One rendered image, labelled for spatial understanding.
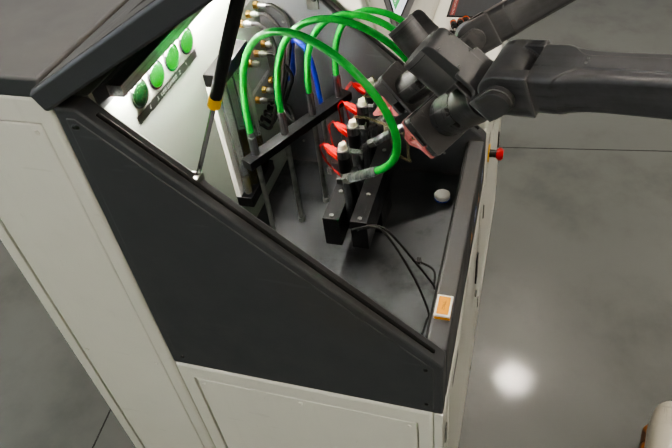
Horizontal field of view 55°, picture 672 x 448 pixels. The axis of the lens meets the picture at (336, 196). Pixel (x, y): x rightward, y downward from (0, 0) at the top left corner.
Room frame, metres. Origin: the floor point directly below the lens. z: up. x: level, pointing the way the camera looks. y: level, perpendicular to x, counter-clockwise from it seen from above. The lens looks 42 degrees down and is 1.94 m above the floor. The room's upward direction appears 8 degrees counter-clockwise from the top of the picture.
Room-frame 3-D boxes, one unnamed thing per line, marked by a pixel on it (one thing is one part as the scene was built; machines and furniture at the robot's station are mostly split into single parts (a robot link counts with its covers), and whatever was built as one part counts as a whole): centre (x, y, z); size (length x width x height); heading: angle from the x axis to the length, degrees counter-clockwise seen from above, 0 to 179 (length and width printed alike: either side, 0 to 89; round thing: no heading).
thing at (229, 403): (1.05, 0.00, 0.39); 0.70 x 0.58 x 0.79; 159
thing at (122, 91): (1.14, 0.22, 1.43); 0.54 x 0.03 x 0.02; 159
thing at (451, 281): (0.96, -0.25, 0.87); 0.62 x 0.04 x 0.16; 159
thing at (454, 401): (0.95, -0.26, 0.45); 0.65 x 0.02 x 0.68; 159
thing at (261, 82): (1.36, 0.13, 1.20); 0.13 x 0.03 x 0.31; 159
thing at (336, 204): (1.15, -0.07, 0.91); 0.34 x 0.10 x 0.15; 159
